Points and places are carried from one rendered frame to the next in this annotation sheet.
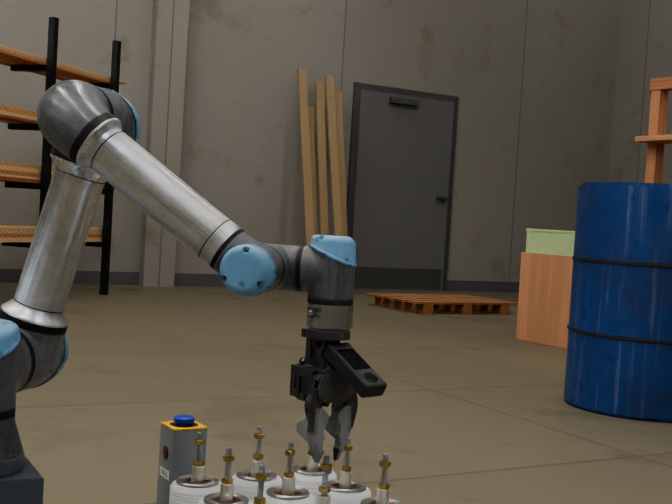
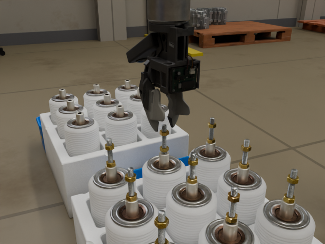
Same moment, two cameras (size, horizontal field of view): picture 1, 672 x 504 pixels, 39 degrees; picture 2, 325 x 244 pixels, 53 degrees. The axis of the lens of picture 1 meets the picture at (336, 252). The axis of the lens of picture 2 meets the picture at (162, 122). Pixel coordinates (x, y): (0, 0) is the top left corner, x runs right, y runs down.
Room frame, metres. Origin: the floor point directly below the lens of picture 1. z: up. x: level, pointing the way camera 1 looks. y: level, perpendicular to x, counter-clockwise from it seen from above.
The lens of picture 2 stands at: (2.14, 0.06, 0.62)
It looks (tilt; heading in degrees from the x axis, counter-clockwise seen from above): 24 degrees down; 187
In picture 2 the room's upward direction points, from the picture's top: straight up
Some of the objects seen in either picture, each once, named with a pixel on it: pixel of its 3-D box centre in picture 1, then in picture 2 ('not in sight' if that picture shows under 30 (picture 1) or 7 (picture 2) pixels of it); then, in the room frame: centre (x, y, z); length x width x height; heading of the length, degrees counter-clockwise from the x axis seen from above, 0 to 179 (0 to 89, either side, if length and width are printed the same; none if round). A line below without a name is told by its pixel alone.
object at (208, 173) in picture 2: not in sight; (207, 186); (1.48, 0.10, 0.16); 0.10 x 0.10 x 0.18
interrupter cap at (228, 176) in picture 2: (226, 500); (242, 179); (1.58, 0.16, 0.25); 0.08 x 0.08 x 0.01
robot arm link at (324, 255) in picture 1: (330, 269); not in sight; (1.55, 0.01, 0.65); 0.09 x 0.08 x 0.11; 80
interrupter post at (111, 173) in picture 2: (383, 497); (111, 172); (1.61, -0.10, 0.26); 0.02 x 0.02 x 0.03
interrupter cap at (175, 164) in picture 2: not in sight; (164, 164); (1.54, 0.00, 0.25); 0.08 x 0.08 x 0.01
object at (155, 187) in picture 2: not in sight; (164, 199); (1.54, 0.00, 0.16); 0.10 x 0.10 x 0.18
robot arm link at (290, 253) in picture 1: (269, 266); not in sight; (1.55, 0.11, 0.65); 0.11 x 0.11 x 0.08; 80
